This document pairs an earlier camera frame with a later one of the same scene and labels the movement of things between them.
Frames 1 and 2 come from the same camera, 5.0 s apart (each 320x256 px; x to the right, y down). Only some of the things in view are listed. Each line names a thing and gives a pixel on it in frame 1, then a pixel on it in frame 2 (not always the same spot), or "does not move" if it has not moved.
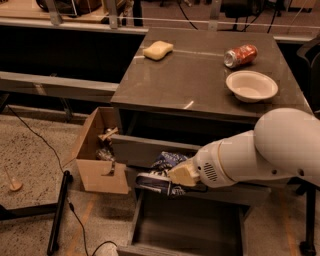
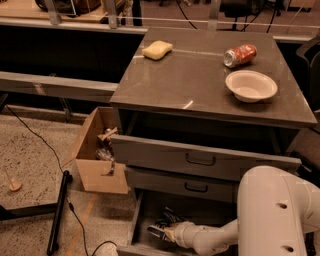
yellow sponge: (158, 50) does not move
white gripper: (206, 165) → (183, 231)
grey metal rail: (56, 87) does not move
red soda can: (241, 55) does not move
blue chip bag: (158, 178) → (166, 219)
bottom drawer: (184, 225) does not move
